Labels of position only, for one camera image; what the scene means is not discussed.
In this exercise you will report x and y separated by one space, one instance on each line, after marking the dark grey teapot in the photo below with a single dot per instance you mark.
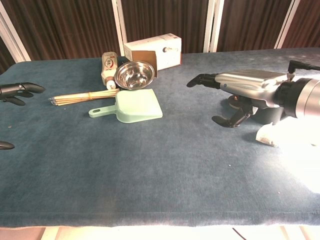
268 115

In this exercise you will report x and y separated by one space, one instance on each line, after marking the stainless steel bowl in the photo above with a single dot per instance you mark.
133 75

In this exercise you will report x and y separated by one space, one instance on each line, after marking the white cardboard box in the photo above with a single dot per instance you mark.
166 51

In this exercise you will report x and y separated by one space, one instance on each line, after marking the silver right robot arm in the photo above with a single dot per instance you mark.
306 96

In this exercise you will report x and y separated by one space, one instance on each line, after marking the dark brown curtain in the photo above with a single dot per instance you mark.
72 27

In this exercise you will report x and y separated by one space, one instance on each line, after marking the white frame post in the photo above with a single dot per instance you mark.
212 25
119 27
13 37
287 23

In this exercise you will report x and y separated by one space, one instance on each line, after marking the white sauce bottle brown label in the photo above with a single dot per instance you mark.
109 67

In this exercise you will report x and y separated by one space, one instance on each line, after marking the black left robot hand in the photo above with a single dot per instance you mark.
22 87

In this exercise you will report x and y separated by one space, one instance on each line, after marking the mint green plastic dustpan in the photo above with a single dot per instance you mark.
136 106

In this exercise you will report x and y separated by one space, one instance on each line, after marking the black lid with orange handle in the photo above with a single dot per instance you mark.
234 102

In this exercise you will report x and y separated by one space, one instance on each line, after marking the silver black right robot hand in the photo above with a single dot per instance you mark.
247 80

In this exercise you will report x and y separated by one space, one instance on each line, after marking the blue table cloth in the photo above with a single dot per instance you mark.
140 160

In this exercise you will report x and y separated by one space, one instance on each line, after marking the bundle of wooden sticks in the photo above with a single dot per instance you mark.
82 97

